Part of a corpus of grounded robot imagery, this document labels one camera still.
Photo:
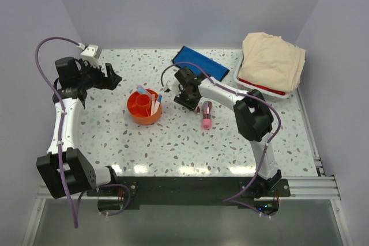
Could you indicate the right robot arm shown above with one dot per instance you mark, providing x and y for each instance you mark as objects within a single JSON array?
[{"x": 256, "y": 120}]

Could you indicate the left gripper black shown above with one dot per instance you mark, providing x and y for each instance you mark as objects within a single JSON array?
[{"x": 109, "y": 82}]

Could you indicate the red cloth in basket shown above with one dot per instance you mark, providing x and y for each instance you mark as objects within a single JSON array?
[{"x": 263, "y": 87}]

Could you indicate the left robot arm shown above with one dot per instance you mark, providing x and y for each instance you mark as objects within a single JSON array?
[{"x": 64, "y": 169}]

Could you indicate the aluminium rail frame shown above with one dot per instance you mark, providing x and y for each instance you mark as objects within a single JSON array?
[{"x": 176, "y": 146}]

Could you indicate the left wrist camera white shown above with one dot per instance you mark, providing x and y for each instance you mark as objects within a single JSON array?
[{"x": 90, "y": 54}]

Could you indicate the white plastic basket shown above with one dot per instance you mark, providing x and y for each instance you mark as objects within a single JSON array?
[{"x": 268, "y": 95}]

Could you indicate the blue cap white pen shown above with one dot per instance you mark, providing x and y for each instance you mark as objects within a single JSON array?
[{"x": 158, "y": 102}]

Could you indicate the beige folded cloth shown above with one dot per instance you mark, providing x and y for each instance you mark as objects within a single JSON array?
[{"x": 272, "y": 62}]

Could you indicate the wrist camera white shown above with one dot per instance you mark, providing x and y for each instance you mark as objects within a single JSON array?
[
  {"x": 171, "y": 87},
  {"x": 90, "y": 54}
]

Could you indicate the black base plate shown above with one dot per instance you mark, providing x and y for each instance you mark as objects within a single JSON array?
[{"x": 136, "y": 192}]

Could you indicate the pink patterned tube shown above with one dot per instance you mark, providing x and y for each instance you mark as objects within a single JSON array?
[{"x": 206, "y": 115}]

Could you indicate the orange round organizer container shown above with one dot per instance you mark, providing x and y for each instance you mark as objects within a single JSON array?
[{"x": 138, "y": 106}]

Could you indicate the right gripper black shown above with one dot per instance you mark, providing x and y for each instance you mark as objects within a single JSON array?
[{"x": 180, "y": 99}]

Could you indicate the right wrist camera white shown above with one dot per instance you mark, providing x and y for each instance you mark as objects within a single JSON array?
[{"x": 171, "y": 87}]

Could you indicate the orange cap white pen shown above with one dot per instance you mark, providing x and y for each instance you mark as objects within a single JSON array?
[{"x": 152, "y": 106}]

